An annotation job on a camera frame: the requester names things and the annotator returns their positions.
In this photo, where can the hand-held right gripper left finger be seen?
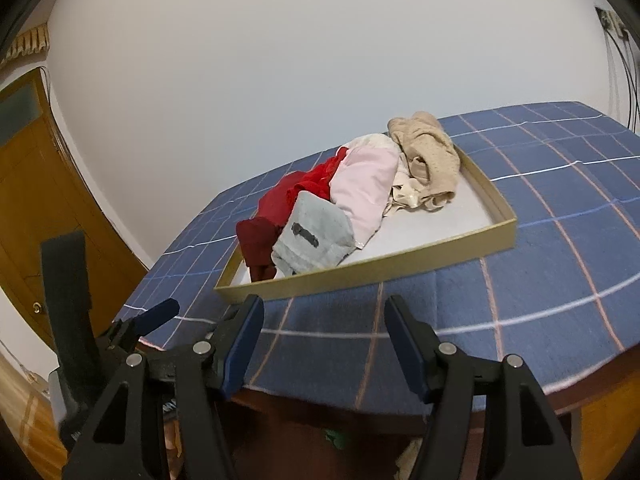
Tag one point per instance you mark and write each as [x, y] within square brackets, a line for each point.
[242, 345]

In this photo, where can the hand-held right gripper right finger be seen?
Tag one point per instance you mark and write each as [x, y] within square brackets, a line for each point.
[407, 350]

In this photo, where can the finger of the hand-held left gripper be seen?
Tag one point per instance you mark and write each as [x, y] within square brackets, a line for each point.
[155, 316]

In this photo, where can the dark red underwear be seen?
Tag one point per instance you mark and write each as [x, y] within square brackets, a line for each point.
[257, 245]

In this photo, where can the tan brown underwear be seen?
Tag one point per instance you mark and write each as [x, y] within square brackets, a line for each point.
[407, 460]

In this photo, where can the green and black underwear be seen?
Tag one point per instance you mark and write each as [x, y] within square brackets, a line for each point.
[336, 439]

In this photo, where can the dark wooden desk drawer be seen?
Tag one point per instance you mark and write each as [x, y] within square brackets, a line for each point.
[300, 450]

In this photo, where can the gold cardboard tray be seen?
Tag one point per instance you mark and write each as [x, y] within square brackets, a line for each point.
[450, 215]

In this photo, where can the grey sock with logo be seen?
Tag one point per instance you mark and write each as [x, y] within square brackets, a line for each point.
[325, 220]

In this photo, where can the pale pink underwear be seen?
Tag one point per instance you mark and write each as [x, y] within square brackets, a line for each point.
[365, 185]

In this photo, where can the bright red lace underwear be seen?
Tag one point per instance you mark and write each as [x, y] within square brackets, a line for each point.
[322, 175]

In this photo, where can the beige sock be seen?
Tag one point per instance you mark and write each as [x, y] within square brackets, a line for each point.
[435, 160]

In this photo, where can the cream white underwear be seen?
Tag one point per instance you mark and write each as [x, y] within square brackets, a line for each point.
[372, 141]

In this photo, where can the wooden door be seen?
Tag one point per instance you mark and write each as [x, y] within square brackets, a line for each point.
[50, 185]

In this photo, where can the blue plaid tablecloth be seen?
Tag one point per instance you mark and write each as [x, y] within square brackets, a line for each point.
[550, 260]

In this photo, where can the dark wooden desk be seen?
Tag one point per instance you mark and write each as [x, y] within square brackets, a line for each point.
[600, 380]

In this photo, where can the beige fringed valance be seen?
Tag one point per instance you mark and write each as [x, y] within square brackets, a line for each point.
[27, 42]

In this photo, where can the wall socket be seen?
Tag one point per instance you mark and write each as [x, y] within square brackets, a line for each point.
[606, 17]
[623, 30]

